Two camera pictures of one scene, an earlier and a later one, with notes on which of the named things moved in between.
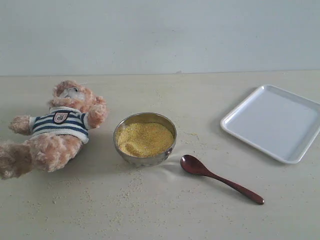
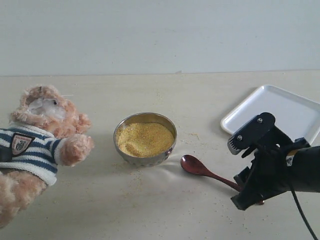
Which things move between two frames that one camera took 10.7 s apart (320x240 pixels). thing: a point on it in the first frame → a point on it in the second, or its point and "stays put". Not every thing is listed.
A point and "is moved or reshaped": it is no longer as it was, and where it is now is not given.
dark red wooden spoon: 194,165 stays put
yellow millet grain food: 144,139 stays put
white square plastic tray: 280,124 stays put
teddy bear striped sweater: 56,138 is moved or reshaped
